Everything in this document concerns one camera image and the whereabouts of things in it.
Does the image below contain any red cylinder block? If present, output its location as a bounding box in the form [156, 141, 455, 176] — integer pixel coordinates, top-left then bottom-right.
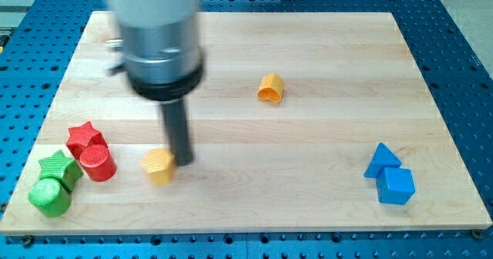
[79, 144, 117, 182]

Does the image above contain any red star block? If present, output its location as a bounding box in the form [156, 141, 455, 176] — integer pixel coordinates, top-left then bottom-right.
[65, 121, 108, 160]

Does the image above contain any green star block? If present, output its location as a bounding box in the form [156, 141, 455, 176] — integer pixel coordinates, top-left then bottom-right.
[39, 150, 84, 193]

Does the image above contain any blue triangle block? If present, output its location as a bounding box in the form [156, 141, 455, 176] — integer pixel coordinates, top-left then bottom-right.
[364, 143, 401, 178]

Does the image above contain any wooden board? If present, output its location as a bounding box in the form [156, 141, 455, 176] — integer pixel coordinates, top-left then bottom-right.
[1, 12, 491, 235]

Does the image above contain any green cylinder block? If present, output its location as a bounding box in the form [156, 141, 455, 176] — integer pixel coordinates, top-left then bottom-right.
[28, 178, 72, 217]

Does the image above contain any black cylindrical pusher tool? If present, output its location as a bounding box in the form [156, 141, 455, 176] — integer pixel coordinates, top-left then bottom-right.
[160, 99, 194, 167]

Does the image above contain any yellow pentagon block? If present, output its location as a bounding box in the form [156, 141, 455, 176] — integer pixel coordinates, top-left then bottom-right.
[140, 148, 176, 185]

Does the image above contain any blue cube block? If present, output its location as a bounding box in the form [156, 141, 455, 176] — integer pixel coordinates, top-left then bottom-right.
[376, 167, 415, 205]

